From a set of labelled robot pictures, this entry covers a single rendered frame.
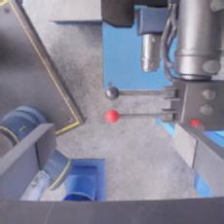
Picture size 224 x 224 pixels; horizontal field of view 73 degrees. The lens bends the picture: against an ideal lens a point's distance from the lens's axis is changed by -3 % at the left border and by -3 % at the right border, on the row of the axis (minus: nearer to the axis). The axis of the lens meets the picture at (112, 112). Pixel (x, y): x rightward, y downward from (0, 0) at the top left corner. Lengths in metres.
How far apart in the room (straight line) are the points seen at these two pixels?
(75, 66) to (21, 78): 0.45
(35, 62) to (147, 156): 1.27
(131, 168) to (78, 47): 1.25
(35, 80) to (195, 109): 0.95
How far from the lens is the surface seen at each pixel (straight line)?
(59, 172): 0.93
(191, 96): 0.39
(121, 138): 1.52
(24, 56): 1.14
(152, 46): 0.85
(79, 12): 1.28
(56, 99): 1.09
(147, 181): 1.85
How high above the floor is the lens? 1.36
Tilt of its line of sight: 73 degrees down
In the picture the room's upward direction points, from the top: 178 degrees clockwise
